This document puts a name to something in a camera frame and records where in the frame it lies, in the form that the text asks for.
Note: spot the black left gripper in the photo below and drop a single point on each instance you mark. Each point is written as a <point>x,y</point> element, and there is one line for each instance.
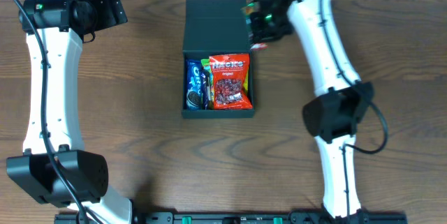
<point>114,8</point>

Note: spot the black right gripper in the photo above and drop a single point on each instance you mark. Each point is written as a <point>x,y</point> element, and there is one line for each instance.
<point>257,21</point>

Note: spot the green red KitKat bar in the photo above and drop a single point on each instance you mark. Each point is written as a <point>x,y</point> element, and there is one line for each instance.
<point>259,46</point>

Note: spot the black box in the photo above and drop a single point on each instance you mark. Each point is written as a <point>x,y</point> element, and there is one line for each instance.
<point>213,27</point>

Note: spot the red Hacks candy bag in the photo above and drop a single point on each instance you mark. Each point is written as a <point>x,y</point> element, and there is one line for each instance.
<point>229,73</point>

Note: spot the yellow Hacks candy bag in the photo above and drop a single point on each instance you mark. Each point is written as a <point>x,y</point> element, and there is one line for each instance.
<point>245,85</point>

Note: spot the Haribo gummy bag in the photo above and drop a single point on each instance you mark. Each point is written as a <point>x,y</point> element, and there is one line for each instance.
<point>206,65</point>

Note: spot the dark blue candy bar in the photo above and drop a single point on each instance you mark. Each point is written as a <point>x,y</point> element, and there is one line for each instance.
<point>206,90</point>

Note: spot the blue Oreo pack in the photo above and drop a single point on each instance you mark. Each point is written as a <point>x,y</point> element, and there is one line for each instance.
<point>194,95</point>

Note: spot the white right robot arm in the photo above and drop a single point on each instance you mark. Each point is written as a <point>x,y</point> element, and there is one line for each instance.
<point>341,97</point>

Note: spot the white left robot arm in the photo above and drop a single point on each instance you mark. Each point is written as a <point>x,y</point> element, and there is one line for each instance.
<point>54,167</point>

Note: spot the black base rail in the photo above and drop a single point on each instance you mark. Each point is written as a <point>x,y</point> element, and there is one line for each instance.
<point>295,217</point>

